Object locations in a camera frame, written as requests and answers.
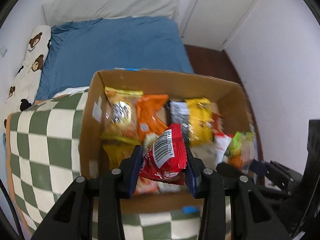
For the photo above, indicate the white wall socket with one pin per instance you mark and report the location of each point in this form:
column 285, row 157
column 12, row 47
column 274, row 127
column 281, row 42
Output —
column 3, row 50

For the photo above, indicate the white padded headboard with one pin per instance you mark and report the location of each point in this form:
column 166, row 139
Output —
column 59, row 12

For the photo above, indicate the silver white wafer packet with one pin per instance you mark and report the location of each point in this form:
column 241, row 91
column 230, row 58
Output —
column 207, row 153

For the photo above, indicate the white door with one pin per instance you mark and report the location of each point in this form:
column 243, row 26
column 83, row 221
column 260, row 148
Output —
column 211, row 23

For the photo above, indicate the black snack packet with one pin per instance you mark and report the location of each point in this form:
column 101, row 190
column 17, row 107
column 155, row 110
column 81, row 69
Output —
column 179, row 114

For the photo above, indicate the blue bed sheet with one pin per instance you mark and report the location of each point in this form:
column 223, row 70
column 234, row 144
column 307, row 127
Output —
column 79, row 49

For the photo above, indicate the yellow clear cookie packet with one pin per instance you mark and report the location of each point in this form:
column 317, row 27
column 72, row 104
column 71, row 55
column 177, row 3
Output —
column 121, row 119

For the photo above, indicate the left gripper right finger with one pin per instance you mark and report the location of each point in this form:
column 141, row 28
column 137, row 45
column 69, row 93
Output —
column 251, row 215

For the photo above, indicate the green white snack packet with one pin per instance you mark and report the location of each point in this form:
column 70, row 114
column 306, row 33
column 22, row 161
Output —
column 236, row 150

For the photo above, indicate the panda orange snack bag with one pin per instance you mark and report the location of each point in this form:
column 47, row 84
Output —
column 146, row 186

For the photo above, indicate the orange snack packet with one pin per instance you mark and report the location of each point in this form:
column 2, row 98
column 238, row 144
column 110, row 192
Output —
column 147, row 119

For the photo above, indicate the red barcode snack packet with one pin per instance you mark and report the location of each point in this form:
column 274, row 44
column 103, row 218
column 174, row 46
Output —
column 167, row 158

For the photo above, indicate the brown red snack packet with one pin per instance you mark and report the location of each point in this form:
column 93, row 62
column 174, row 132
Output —
column 217, row 123

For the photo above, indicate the yellow small snack packet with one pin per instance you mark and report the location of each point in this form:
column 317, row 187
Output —
column 117, row 151

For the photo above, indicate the green white checkered mat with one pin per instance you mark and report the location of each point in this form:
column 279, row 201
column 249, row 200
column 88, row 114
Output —
column 44, row 160

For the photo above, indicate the bear print pillow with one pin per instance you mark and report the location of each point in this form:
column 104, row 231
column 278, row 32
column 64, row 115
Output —
column 26, row 83

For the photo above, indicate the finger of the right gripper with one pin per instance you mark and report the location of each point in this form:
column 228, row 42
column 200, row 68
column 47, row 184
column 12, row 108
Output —
column 260, row 168
column 227, row 171

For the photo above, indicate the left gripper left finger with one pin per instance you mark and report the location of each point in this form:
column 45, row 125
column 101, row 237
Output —
column 72, row 215

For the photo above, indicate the yellow long snack packet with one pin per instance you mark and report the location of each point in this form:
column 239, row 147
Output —
column 199, row 121

